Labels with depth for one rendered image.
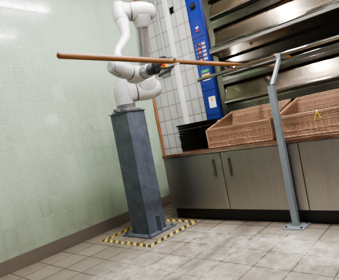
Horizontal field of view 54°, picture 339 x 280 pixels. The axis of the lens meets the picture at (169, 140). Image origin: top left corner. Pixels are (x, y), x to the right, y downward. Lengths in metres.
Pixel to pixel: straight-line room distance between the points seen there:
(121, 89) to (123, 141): 0.42
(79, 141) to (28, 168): 0.51
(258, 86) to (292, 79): 0.29
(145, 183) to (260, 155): 0.92
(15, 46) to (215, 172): 1.84
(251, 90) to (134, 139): 1.11
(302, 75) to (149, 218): 1.64
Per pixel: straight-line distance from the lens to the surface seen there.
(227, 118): 3.00
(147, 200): 2.69
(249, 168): 2.49
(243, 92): 3.06
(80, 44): 3.28
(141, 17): 2.64
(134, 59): 1.85
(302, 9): 2.90
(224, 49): 3.00
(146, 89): 2.74
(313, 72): 2.83
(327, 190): 2.32
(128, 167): 2.70
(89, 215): 3.05
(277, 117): 2.28
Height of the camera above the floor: 0.77
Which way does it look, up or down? 1 degrees down
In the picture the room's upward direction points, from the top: 11 degrees counter-clockwise
